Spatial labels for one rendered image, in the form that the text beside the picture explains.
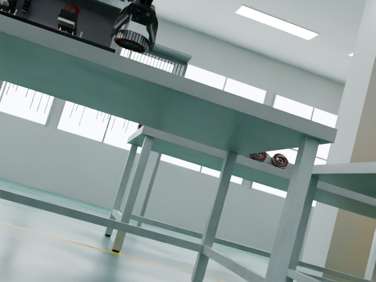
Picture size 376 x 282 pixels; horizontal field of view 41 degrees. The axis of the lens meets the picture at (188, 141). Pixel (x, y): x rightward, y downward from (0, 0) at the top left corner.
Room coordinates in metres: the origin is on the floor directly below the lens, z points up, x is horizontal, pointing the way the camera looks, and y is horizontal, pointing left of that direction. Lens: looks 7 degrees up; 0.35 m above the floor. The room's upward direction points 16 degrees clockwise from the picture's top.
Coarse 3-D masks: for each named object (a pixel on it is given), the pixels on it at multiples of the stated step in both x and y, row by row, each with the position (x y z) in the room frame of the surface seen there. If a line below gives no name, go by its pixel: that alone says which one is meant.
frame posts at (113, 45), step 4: (128, 0) 1.83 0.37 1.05; (124, 4) 1.83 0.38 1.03; (128, 4) 1.84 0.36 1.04; (124, 24) 1.83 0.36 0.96; (112, 40) 1.82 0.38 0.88; (112, 44) 1.83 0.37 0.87; (116, 44) 1.83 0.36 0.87; (112, 48) 1.83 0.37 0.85; (116, 48) 1.83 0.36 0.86; (116, 52) 1.83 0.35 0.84
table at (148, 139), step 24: (144, 144) 2.92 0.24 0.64; (168, 144) 3.06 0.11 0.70; (192, 144) 2.94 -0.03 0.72; (144, 168) 2.93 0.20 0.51; (216, 168) 3.74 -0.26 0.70; (240, 168) 3.26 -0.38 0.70; (264, 168) 3.03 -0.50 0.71; (120, 192) 3.69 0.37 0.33; (336, 192) 3.12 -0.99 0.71; (120, 216) 3.05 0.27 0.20; (120, 240) 2.93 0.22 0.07; (216, 240) 3.85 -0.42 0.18; (312, 264) 4.04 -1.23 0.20
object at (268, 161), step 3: (243, 156) 3.18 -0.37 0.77; (246, 156) 3.18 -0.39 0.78; (249, 156) 3.19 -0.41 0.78; (267, 156) 3.21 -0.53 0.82; (267, 159) 3.21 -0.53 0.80; (270, 159) 3.21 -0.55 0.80; (264, 162) 3.21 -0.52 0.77; (267, 162) 3.21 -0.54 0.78; (270, 162) 3.21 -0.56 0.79; (288, 165) 3.24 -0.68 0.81; (291, 165) 3.24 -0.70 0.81; (285, 168) 3.24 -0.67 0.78; (288, 168) 3.24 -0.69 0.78; (291, 168) 3.24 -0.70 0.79; (291, 171) 3.24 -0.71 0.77
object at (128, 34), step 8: (120, 32) 1.51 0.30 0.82; (128, 32) 1.50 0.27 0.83; (136, 32) 1.51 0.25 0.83; (120, 40) 1.52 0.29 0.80; (128, 40) 1.51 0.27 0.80; (136, 40) 1.50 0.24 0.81; (144, 40) 1.52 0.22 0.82; (128, 48) 1.59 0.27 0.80; (136, 48) 1.58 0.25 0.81; (144, 48) 1.54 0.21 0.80
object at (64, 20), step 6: (60, 12) 1.75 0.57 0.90; (66, 12) 1.75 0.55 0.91; (72, 12) 1.75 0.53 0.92; (60, 18) 1.73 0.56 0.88; (66, 18) 1.75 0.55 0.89; (72, 18) 1.76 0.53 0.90; (60, 24) 1.77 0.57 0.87; (66, 24) 1.75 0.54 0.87; (72, 24) 1.73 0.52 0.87; (66, 30) 1.85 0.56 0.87; (72, 30) 1.84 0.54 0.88
